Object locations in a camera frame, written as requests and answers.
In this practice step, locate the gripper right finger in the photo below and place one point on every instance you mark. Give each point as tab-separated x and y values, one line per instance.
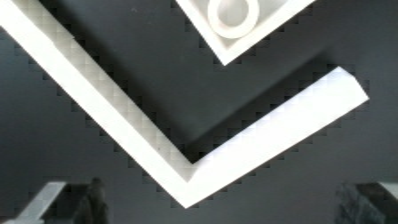
368	203

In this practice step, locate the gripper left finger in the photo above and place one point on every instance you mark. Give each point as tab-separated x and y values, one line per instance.
66	204

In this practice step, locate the white square tabletop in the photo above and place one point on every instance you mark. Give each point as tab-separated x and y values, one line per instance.
236	21

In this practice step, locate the white U-shaped fence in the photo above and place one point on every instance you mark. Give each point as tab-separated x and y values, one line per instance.
178	106

